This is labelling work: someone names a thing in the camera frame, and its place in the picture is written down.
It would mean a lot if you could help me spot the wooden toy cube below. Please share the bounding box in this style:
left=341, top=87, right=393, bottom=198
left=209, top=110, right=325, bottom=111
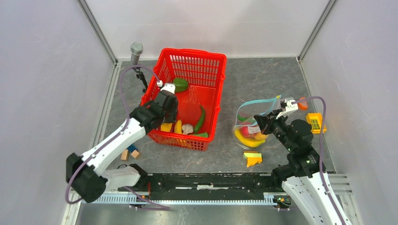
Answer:
left=121, top=149, right=141, bottom=161

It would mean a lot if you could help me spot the yellow banana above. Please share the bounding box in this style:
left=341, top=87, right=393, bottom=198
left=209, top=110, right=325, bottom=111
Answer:
left=234, top=130, right=266, bottom=148

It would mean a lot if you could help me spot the white mushroom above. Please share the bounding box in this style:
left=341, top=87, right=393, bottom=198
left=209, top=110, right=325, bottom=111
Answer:
left=182, top=124, right=194, bottom=135

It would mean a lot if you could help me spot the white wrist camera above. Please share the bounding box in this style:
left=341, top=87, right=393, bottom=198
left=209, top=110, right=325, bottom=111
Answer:
left=156, top=81, right=176, bottom=94
left=276, top=97, right=299, bottom=119

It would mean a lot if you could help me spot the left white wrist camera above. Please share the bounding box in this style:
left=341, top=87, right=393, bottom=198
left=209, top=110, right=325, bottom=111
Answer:
left=156, top=81, right=176, bottom=94

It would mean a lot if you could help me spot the yellow orange toy sandwich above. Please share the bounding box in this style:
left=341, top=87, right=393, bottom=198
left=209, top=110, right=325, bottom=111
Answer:
left=243, top=151, right=262, bottom=167

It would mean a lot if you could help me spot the yellow window toy block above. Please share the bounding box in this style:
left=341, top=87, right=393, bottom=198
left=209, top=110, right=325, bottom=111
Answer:
left=306, top=113, right=323, bottom=134

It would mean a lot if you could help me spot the green cucumber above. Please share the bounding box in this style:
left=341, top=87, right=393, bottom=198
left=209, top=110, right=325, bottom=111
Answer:
left=193, top=132, right=209, bottom=138

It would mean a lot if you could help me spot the blue toy brick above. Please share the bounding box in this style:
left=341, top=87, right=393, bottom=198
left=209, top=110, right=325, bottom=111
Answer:
left=127, top=144, right=137, bottom=153

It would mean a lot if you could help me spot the green bell pepper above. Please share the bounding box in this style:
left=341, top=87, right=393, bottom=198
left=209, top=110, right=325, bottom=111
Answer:
left=173, top=78, right=189, bottom=93

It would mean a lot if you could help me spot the orange half-round block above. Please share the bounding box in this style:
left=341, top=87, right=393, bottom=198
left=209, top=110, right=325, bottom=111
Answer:
left=297, top=97, right=308, bottom=111

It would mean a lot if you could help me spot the red plastic basket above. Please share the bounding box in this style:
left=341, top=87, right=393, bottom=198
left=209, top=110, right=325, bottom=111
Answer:
left=148, top=48, right=227, bottom=151

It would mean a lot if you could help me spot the grey microphone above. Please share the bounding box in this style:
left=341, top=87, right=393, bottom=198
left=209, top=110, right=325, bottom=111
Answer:
left=130, top=42, right=144, bottom=66

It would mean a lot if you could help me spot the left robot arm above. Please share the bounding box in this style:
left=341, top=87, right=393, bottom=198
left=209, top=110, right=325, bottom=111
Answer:
left=65, top=90, right=178, bottom=204

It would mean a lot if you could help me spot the yellow orange peach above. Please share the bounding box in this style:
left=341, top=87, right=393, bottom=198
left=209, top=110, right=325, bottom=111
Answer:
left=254, top=132, right=269, bottom=141

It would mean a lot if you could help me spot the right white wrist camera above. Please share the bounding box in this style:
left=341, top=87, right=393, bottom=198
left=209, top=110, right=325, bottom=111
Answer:
left=276, top=97, right=299, bottom=119

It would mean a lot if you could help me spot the yellow squash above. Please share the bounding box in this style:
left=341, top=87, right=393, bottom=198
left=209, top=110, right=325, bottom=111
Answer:
left=174, top=120, right=183, bottom=134
left=161, top=123, right=173, bottom=132

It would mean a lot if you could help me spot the short green chili pepper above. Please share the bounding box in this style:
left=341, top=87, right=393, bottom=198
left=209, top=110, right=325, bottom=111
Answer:
left=194, top=105, right=206, bottom=134

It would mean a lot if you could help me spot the long green chili pepper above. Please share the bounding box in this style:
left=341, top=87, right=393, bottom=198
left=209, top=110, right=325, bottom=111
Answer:
left=237, top=113, right=250, bottom=121

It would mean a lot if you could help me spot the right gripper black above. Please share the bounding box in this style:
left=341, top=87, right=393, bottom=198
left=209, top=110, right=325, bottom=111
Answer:
left=253, top=108, right=295, bottom=151

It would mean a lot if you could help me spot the red apple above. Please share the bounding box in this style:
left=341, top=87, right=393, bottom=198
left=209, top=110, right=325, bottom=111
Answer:
left=240, top=125, right=260, bottom=139

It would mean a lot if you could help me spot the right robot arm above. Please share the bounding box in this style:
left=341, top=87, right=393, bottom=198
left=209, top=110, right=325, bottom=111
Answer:
left=254, top=110, right=351, bottom=225

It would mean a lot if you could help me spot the clear zip top bag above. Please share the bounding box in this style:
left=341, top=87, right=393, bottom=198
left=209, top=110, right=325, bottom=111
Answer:
left=232, top=95, right=281, bottom=150

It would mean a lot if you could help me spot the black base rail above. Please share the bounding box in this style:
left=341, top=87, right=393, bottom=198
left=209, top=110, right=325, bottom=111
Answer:
left=131, top=172, right=286, bottom=201

